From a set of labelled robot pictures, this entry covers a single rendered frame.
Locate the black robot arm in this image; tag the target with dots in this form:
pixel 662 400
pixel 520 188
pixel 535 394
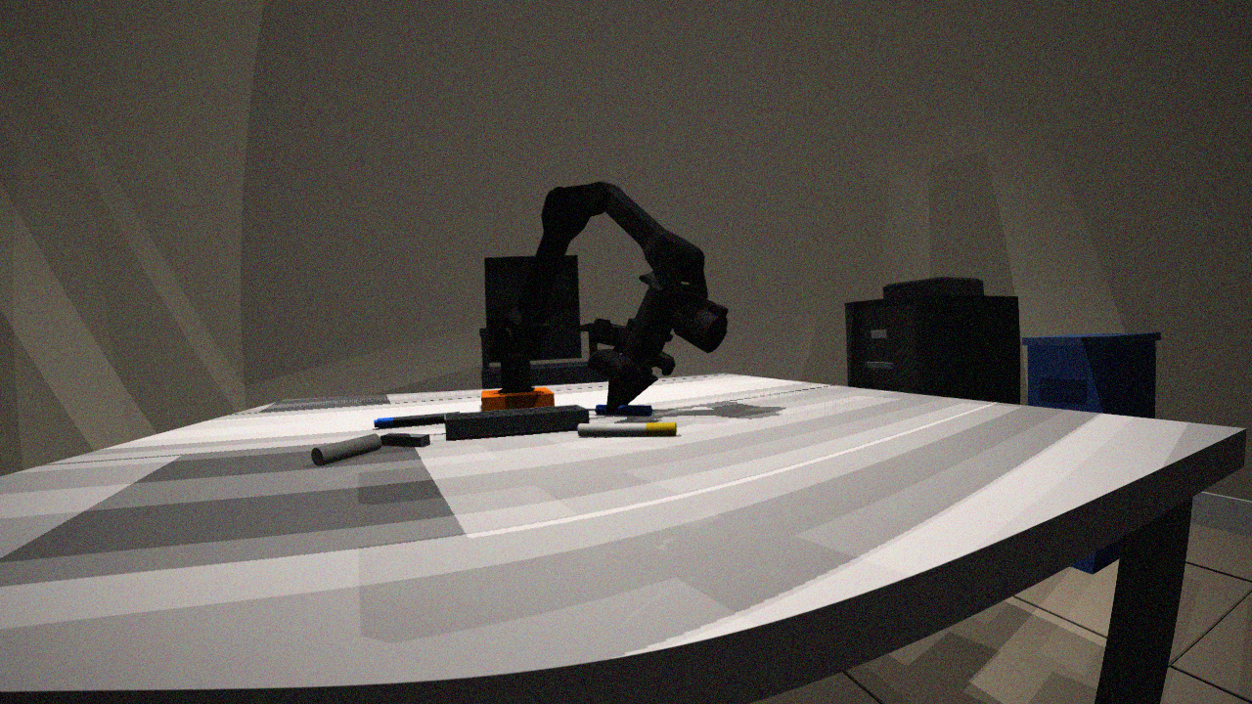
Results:
pixel 667 303

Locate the grey keyboard with keys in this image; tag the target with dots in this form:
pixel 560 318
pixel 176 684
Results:
pixel 500 423

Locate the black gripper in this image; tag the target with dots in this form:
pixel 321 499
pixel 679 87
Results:
pixel 630 374

